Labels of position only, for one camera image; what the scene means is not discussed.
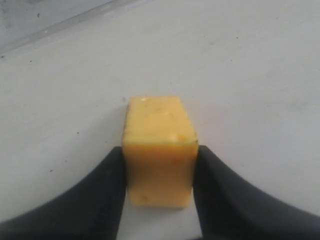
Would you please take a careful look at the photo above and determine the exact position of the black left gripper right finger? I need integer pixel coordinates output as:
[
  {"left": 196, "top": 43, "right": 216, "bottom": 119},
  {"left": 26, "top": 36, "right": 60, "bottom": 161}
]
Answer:
[{"left": 193, "top": 145, "right": 320, "bottom": 240}]

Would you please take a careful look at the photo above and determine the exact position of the clear drawer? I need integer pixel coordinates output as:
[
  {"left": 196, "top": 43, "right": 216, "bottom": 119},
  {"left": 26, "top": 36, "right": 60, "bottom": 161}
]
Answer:
[{"left": 0, "top": 0, "right": 145, "bottom": 62}]

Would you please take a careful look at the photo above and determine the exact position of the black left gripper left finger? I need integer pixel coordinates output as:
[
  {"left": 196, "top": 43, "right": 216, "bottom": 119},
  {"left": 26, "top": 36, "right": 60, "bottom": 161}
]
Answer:
[{"left": 0, "top": 146, "right": 127, "bottom": 240}]

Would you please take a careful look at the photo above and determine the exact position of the yellow cheese wedge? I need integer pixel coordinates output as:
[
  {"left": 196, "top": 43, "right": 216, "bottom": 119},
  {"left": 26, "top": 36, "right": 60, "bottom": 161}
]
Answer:
[{"left": 121, "top": 96, "right": 199, "bottom": 208}]

